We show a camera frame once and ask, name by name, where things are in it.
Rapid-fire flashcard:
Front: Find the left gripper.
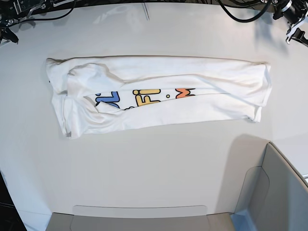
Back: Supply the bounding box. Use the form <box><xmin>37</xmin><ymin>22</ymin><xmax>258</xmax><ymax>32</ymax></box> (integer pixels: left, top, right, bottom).
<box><xmin>285</xmin><ymin>15</ymin><xmax>308</xmax><ymax>47</ymax></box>

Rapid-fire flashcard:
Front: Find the white printed t-shirt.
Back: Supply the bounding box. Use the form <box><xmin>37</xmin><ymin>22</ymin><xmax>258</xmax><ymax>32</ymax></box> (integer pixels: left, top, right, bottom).
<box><xmin>46</xmin><ymin>56</ymin><xmax>272</xmax><ymax>139</ymax></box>

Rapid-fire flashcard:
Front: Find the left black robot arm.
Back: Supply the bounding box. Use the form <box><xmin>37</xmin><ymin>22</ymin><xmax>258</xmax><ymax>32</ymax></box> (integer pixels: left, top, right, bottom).
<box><xmin>270</xmin><ymin>0</ymin><xmax>308</xmax><ymax>47</ymax></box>

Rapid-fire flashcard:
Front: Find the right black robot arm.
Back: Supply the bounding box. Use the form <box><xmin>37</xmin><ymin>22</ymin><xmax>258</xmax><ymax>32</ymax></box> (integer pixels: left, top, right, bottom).
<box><xmin>0</xmin><ymin>0</ymin><xmax>77</xmax><ymax>46</ymax></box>

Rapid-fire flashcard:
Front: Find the grey plastic bin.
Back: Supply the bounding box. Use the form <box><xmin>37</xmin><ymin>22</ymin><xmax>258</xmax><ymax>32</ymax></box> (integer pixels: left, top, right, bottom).
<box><xmin>47</xmin><ymin>142</ymin><xmax>308</xmax><ymax>231</ymax></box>

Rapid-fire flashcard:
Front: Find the black hanging cable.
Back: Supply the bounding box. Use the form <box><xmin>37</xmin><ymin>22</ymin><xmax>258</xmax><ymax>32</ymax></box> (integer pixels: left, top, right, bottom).
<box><xmin>218</xmin><ymin>0</ymin><xmax>271</xmax><ymax>24</ymax></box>

